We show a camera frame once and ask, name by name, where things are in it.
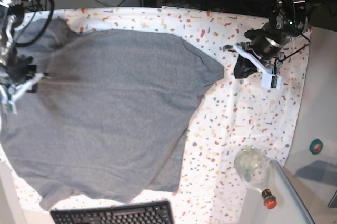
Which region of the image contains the grey t-shirt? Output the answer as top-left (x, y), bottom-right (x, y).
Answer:
top-left (1, 19), bottom-right (224, 210)

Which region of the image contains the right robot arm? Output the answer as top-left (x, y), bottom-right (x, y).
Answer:
top-left (1, 0), bottom-right (55, 87)

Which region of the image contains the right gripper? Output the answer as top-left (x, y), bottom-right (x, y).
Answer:
top-left (1, 55), bottom-right (37, 87)

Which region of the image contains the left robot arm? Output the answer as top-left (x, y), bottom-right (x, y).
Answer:
top-left (240, 0), bottom-right (310, 74)

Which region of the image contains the terrazzo patterned tablecloth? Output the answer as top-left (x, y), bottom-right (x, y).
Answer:
top-left (0, 6), bottom-right (313, 224)

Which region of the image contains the green tape roll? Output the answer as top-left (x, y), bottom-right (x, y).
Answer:
top-left (309, 139), bottom-right (323, 155)

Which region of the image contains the clear bottle with orange cap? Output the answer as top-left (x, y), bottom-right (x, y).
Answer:
top-left (234, 146), bottom-right (277, 210)

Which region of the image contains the grey metal bar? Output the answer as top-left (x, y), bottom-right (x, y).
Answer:
top-left (268, 160), bottom-right (314, 224)

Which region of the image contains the black keyboard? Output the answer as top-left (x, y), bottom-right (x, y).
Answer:
top-left (50, 200), bottom-right (174, 224)

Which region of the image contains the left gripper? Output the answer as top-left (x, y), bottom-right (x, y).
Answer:
top-left (234, 28), bottom-right (291, 79)

